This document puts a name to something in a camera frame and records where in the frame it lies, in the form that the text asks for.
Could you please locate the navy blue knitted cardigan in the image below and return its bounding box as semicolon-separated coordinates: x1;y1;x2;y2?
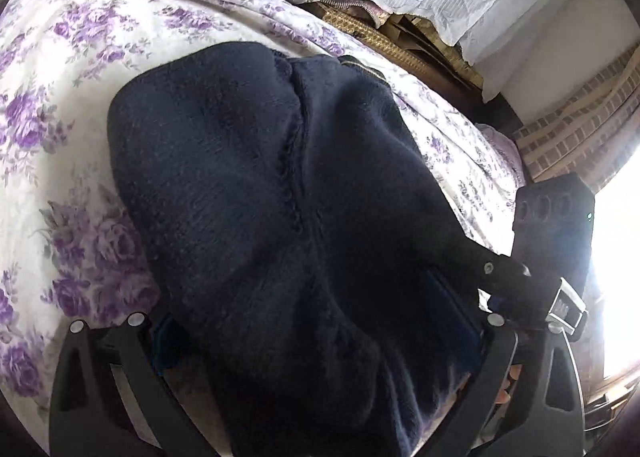
107;43;478;456

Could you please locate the person's fingertip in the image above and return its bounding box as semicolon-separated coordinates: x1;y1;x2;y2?
496;365;522;405

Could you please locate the checkered beige curtain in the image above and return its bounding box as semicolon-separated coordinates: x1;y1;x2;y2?
514;44;640;192

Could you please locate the brown woven mat stack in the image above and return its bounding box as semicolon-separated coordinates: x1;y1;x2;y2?
303;1;484;97

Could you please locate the purple floral bed sheet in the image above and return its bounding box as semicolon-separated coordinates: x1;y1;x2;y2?
1;0;524;447

